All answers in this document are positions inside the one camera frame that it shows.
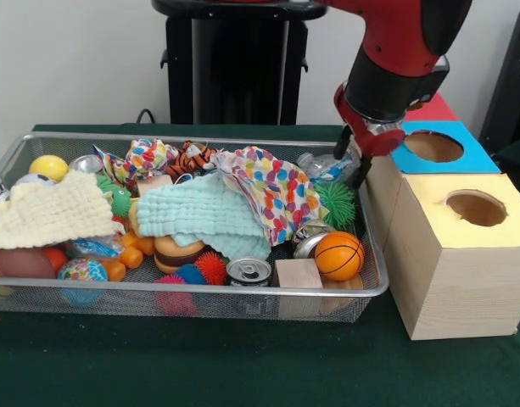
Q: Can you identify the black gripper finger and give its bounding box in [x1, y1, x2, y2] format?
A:
[351, 154, 374, 192]
[333, 125, 353, 161]

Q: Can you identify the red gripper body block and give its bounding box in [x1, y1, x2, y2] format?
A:
[333, 82, 407, 158]

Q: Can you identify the clear crinkled plastic packet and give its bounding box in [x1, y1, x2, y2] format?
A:
[296, 150, 362, 181]

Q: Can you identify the polka-dot cloth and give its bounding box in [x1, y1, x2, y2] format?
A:
[215, 146, 328, 247]
[92, 137, 178, 186]

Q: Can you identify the mint waffle cloth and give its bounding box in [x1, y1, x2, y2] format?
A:
[136, 173, 272, 260]

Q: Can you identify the cream waffle cloth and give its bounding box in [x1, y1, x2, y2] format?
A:
[0, 169, 125, 251]

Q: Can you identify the silver mesh bin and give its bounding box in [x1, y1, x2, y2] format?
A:
[0, 131, 390, 323]

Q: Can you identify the wooden box with three holes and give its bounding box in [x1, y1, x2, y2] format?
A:
[348, 92, 520, 342]

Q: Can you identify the large green spiky ball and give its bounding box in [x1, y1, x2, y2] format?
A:
[313, 181, 357, 232]

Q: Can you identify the orange toy basketball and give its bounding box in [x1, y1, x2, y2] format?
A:
[314, 231, 366, 282]

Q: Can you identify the wooden block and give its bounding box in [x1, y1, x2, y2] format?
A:
[274, 258, 324, 289]

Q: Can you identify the dark green table cloth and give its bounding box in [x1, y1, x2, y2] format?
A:
[492, 134, 520, 181]
[0, 122, 520, 407]

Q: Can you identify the silver can with pull tab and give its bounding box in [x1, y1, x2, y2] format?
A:
[225, 256, 272, 287]

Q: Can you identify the toy hamburger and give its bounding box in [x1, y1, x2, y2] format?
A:
[153, 235, 206, 275]

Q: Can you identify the yellow ball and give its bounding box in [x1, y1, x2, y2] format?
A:
[28, 154, 70, 181]

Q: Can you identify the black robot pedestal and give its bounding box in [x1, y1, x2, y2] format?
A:
[151, 0, 331, 125]

